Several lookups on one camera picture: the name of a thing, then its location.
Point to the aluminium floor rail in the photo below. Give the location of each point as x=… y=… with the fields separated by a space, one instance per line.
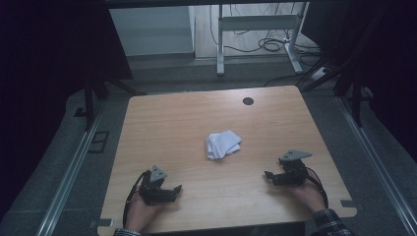
x=377 y=164
x=69 y=177

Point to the black square floor frame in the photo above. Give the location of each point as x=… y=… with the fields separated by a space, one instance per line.
x=98 y=142

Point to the dark curtain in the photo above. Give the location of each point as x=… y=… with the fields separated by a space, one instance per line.
x=387 y=65
x=42 y=65

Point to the white power strip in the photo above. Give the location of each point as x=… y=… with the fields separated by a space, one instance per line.
x=318 y=73

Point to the white metal desk frame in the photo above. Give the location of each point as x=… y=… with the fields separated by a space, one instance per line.
x=255 y=23

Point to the black metal stand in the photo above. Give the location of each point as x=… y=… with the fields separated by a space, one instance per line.
x=89 y=105
x=356 y=101

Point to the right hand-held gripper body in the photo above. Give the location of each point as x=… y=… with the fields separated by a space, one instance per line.
x=293 y=170

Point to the black table grommet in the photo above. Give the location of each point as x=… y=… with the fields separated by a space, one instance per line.
x=248 y=101

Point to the person's right hand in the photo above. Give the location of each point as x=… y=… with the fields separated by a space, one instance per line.
x=308 y=195

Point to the white cloth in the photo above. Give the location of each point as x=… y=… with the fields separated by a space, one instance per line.
x=223 y=144

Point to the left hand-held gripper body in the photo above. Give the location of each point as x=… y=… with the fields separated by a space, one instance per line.
x=154 y=190

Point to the person's left hand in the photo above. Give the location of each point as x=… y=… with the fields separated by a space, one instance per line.
x=141 y=214

